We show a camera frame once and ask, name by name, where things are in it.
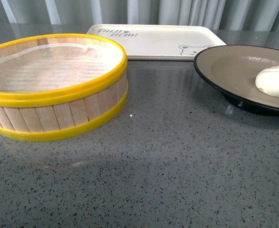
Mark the beige plate with black rim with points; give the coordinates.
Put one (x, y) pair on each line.
(232, 69)

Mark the white steamed bun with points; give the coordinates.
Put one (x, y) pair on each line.
(267, 81)

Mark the white bear print tray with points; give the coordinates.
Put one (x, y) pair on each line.
(158, 42)

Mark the yellow rimmed wooden steamer basket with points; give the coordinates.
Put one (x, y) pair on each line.
(66, 112)

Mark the white steamer cloth liner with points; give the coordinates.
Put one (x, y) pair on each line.
(56, 66)

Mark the grey pleated curtain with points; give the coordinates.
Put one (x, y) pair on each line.
(254, 15)

